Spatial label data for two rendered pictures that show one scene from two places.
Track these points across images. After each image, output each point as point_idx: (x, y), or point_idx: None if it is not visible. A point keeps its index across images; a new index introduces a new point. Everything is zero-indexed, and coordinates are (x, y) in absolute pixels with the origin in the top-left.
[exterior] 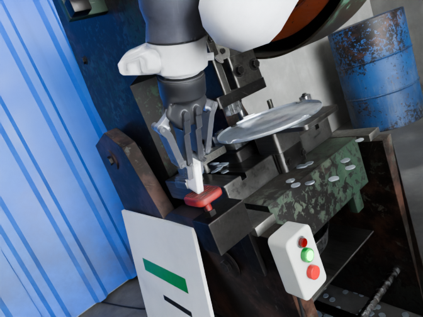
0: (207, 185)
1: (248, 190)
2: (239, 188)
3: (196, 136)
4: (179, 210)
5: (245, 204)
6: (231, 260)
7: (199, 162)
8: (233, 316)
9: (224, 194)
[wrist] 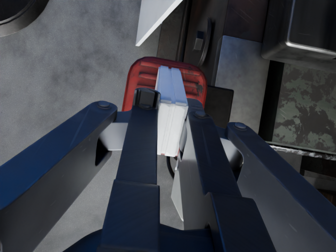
0: (200, 95)
1: (319, 66)
2: (309, 58)
3: (184, 226)
4: None
5: (280, 76)
6: (201, 57)
7: (172, 154)
8: (193, 23)
9: (276, 40)
